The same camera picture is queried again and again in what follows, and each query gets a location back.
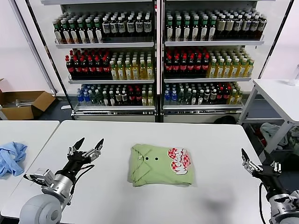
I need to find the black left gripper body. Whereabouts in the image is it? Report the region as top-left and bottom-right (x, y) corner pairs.
(56, 151), (91, 180)

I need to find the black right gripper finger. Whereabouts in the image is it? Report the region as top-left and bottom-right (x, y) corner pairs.
(264, 150), (283, 173)
(241, 148), (263, 175)

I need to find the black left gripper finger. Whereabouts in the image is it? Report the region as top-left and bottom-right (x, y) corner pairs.
(84, 138), (105, 162)
(67, 137), (85, 157)

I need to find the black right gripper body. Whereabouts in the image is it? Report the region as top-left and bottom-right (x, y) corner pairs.
(254, 164), (290, 198)

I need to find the light green polo shirt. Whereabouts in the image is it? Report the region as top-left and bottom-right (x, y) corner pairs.
(127, 143), (194, 188)

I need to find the dark grey storage crate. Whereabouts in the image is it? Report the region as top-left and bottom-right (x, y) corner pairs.
(244, 122), (299, 164)

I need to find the crumpled red garment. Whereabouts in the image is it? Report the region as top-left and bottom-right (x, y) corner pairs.
(256, 133), (266, 147)

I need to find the crumpled grey green garment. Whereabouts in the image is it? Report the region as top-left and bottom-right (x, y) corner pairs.
(289, 126), (299, 156)

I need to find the black bag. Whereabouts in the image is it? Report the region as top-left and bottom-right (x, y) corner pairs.
(214, 115), (236, 125)

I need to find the crumpled light blue garment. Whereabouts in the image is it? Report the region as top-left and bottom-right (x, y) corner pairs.
(0, 141), (28, 179)

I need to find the open brown cardboard box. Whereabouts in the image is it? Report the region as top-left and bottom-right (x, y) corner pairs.
(0, 78), (56, 120)

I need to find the white side table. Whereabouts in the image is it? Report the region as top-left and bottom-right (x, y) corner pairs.
(237, 78), (299, 164)

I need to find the grey metal rods bundle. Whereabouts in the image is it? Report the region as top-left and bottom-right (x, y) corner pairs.
(2, 98), (32, 108)

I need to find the yellow drink bottle white cap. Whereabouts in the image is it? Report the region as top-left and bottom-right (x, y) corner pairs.
(239, 58), (248, 78)
(124, 59), (132, 81)
(224, 58), (233, 78)
(139, 59), (147, 80)
(209, 58), (218, 78)
(231, 58), (240, 78)
(131, 59), (140, 80)
(116, 60), (125, 81)
(246, 59), (255, 77)
(217, 58), (225, 78)
(146, 59), (155, 80)
(110, 60), (118, 81)

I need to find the translucent white container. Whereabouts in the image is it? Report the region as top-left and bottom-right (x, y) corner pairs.
(287, 64), (299, 87)

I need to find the white metal display shelf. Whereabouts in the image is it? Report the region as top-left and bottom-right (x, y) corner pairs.
(161, 0), (276, 123)
(40, 0), (157, 122)

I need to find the dark bottle green cap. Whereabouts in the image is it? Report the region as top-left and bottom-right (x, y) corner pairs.
(200, 20), (209, 42)
(68, 19), (79, 45)
(183, 20), (192, 42)
(93, 18), (103, 44)
(61, 20), (71, 45)
(53, 20), (63, 45)
(174, 20), (183, 42)
(209, 20), (217, 42)
(77, 19), (87, 44)
(165, 20), (174, 42)
(85, 18), (95, 44)
(192, 20), (200, 42)

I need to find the dark label bottle white cap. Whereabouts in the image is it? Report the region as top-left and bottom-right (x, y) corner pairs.
(109, 16), (118, 38)
(117, 15), (126, 37)
(258, 14), (268, 38)
(242, 15), (251, 39)
(234, 15), (243, 39)
(143, 14), (152, 37)
(102, 16), (111, 38)
(250, 14), (259, 38)
(135, 14), (144, 37)
(126, 15), (135, 37)

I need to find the tan label bottle white cap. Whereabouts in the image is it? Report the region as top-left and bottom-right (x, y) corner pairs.
(225, 16), (235, 40)
(217, 16), (226, 40)

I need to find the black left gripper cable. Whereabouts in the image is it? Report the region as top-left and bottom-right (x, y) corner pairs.
(69, 164), (96, 206)

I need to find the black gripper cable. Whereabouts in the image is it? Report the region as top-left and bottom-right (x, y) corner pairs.
(258, 182), (266, 224)
(69, 164), (96, 206)

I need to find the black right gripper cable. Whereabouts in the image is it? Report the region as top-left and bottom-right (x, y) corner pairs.
(258, 182), (266, 224)

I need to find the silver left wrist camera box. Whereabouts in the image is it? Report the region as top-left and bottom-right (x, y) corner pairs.
(34, 168), (56, 187)

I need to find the black diagonal frame pole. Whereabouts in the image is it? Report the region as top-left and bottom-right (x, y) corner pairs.
(257, 0), (298, 80)
(26, 0), (75, 114)

